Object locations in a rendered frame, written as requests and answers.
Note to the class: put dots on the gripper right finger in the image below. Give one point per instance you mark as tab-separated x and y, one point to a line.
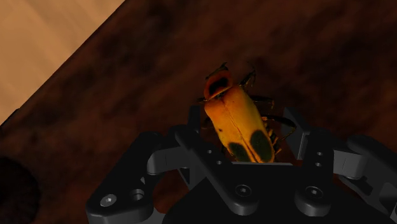
316	173

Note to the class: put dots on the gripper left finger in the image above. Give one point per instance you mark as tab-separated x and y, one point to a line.
198	149

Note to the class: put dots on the yellow orange beetle figure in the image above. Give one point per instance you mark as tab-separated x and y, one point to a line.
237	121

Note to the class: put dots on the brown wooden table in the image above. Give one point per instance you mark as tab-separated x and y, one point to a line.
130	77

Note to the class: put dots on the dark round object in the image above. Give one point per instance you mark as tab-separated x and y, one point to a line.
15	192

